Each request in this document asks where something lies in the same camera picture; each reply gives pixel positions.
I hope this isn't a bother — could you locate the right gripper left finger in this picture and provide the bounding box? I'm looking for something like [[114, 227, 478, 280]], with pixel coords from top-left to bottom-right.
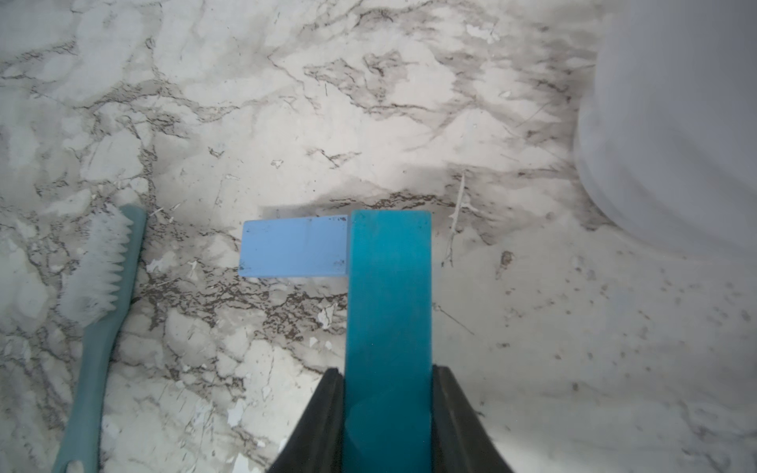
[[268, 368, 344, 473]]

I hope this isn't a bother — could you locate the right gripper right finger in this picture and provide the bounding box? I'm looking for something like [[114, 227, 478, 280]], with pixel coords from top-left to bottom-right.
[[432, 365, 514, 473]]

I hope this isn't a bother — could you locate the teal block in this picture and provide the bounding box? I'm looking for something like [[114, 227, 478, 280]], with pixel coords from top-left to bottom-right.
[[342, 210, 432, 472]]

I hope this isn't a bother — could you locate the light blue block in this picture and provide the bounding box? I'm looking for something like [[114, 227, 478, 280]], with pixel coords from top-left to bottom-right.
[[239, 215, 350, 278]]

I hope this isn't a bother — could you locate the teal cleaning brush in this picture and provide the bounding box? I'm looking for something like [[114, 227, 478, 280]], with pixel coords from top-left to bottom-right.
[[52, 204, 147, 472]]

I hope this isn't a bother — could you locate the white pot with flowers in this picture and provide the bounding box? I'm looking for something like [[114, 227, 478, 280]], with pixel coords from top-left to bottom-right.
[[575, 1, 756, 262]]

